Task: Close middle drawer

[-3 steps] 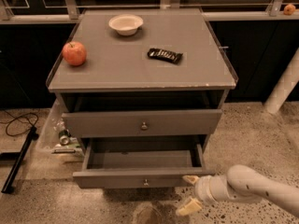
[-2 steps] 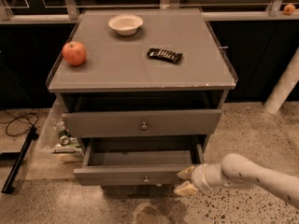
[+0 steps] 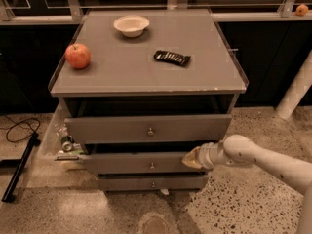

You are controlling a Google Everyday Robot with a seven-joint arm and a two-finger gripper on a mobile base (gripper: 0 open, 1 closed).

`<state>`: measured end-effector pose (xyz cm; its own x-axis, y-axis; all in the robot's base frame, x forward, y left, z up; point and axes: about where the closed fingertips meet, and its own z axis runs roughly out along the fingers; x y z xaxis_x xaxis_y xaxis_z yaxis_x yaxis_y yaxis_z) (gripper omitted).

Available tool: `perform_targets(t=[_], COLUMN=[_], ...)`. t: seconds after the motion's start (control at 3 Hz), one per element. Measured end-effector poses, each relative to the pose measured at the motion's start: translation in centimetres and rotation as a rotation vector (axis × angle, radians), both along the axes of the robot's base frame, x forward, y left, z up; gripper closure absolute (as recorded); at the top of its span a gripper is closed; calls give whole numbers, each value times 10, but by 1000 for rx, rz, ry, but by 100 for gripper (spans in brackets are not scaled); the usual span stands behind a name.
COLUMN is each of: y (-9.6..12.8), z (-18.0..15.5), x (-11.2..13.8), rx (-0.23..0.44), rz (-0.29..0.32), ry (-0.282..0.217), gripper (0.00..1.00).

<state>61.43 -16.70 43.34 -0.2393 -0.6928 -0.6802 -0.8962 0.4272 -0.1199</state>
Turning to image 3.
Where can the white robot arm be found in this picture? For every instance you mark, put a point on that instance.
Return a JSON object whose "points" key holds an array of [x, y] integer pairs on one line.
{"points": [[237, 150]]}

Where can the white paper bowl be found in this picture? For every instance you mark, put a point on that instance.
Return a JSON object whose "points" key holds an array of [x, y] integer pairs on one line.
{"points": [[131, 25]]}

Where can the green soda can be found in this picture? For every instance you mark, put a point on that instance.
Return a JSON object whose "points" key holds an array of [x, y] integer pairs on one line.
{"points": [[67, 143]]}

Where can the small orange fruit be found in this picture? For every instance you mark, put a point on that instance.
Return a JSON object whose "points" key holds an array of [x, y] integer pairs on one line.
{"points": [[301, 10]]}

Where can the white pillar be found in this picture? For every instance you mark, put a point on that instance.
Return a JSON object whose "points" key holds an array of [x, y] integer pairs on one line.
{"points": [[297, 90]]}

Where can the grey drawer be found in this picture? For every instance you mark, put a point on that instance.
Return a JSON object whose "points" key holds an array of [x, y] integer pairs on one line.
{"points": [[93, 130], [140, 163], [150, 183]]}

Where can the grey drawer cabinet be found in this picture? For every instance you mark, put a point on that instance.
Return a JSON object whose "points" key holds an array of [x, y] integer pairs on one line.
{"points": [[123, 78]]}

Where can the red apple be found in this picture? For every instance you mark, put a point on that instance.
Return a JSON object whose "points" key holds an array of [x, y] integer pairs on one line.
{"points": [[78, 55]]}

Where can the grey bottom drawer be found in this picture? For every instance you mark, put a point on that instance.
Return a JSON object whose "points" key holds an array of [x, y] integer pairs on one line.
{"points": [[150, 183]]}

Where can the metal window railing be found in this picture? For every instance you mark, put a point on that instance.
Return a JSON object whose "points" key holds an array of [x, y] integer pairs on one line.
{"points": [[36, 12]]}

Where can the grey top drawer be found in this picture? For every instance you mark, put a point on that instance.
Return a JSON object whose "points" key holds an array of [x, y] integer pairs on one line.
{"points": [[93, 130]]}

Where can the black snack bar wrapper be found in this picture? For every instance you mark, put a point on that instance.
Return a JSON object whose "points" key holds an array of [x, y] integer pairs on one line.
{"points": [[172, 58]]}

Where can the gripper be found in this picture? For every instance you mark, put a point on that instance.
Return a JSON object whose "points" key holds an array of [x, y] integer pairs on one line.
{"points": [[205, 156]]}

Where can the clear plastic trash bin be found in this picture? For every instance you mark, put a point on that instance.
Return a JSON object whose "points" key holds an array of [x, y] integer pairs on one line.
{"points": [[50, 147]]}

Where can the black floor stand bar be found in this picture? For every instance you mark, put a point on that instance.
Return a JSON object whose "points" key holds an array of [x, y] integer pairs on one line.
{"points": [[8, 196]]}

